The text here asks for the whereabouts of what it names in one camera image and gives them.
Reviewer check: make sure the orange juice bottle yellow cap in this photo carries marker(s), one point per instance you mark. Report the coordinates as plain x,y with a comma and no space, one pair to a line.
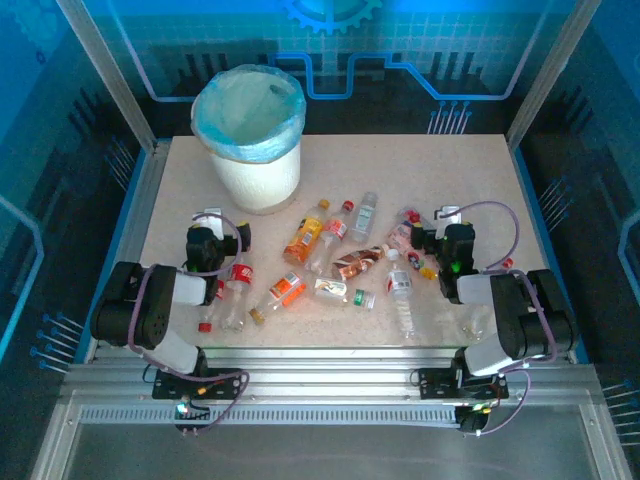
302,240

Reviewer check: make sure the black connector box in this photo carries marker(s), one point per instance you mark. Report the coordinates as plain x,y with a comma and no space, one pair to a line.
472,420
192,417

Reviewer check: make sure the large cola bottle red label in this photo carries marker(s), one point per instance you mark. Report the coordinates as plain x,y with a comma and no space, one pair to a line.
240,275

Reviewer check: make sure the aluminium frame post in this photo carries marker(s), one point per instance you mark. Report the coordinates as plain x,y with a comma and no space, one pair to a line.
550,80
110,80

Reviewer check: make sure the red-capped cola bottle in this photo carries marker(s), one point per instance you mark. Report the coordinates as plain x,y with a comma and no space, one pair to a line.
204,327

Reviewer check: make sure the white-capped clear water bottle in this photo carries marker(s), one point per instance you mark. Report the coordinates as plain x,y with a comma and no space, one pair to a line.
400,282

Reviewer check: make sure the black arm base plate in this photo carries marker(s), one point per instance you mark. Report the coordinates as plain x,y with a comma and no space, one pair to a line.
225,382
435,382

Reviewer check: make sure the pink label bottle red cap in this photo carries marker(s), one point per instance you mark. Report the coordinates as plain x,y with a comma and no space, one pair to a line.
400,232

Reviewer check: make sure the clear bottle white green label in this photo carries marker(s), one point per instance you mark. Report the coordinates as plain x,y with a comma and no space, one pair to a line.
365,217

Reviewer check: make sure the red-capped clear bottle red label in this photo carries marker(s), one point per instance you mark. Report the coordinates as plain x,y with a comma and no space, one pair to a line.
334,229

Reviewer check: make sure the small plastic bottle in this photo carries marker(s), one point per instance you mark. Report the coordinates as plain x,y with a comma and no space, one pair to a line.
427,273

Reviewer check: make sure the aluminium front rail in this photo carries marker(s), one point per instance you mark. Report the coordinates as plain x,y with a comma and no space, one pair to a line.
325,380

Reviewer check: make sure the white plastic bin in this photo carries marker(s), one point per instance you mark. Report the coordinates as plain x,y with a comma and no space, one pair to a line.
260,180

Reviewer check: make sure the grey metal base panel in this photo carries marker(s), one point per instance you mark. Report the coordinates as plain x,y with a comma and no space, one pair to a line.
320,455

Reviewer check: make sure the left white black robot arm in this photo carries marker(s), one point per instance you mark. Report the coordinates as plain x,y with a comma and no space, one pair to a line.
177,350

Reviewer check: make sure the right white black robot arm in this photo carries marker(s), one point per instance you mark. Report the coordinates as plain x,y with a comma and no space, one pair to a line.
480,357

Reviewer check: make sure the orange label bottle gold cap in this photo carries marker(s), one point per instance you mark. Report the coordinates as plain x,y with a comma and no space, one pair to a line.
285,290

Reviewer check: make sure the blue plastic bin liner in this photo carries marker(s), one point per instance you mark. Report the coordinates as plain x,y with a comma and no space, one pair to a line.
250,110

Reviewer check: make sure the aluminium side rail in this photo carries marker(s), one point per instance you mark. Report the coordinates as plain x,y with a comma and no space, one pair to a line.
137,215

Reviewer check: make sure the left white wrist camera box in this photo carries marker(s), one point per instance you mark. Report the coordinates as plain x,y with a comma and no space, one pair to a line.
215,225

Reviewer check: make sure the brown label drink bottle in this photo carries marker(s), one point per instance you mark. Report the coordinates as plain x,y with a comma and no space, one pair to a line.
355,262

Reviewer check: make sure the clear cola bottle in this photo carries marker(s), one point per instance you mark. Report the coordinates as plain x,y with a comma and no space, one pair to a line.
475,322

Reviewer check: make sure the clear bottle green neck label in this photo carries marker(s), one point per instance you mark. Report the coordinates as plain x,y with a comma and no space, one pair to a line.
332,289

